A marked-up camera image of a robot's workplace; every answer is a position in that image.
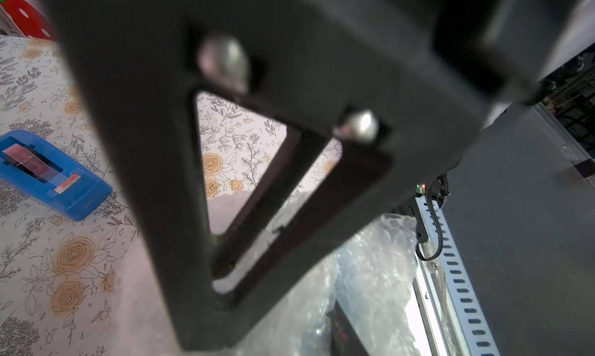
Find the clear bubble wrap sheet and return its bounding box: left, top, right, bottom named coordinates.
left=112, top=213, right=418, bottom=355

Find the blue tape dispenser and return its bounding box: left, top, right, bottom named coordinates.
left=1, top=130, right=112, bottom=221

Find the white vented cable duct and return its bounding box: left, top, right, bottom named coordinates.
left=413, top=197, right=500, bottom=356

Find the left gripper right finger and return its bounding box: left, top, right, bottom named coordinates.
left=41, top=0, right=576, bottom=351

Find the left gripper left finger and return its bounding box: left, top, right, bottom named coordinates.
left=328, top=301, right=369, bottom=356

